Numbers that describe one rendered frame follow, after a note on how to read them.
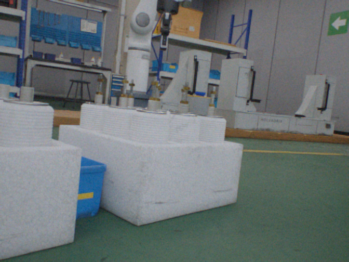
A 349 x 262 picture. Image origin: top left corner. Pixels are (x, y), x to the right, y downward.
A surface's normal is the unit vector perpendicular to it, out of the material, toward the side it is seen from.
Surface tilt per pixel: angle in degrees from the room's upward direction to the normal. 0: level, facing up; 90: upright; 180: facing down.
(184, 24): 88
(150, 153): 90
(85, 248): 0
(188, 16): 103
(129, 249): 0
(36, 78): 90
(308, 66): 90
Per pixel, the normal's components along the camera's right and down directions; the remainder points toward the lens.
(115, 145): -0.70, -0.02
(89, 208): 0.71, 0.17
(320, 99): -0.88, -0.06
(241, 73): 0.46, 0.12
